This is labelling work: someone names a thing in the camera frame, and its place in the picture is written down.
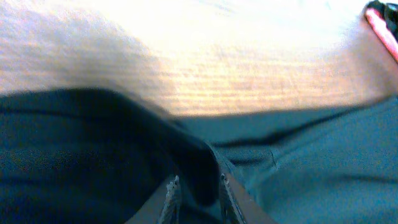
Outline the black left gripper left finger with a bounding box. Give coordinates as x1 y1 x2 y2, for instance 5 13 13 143
126 175 182 224

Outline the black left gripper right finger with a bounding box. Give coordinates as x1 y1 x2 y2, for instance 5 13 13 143
219 173 277 224

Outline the plain black t-shirt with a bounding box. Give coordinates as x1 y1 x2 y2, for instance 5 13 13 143
1 88 397 223

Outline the red garment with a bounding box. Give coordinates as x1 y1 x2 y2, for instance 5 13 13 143
364 8 397 62

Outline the black patterned jersey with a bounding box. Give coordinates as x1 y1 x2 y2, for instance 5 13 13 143
366 0 397 40

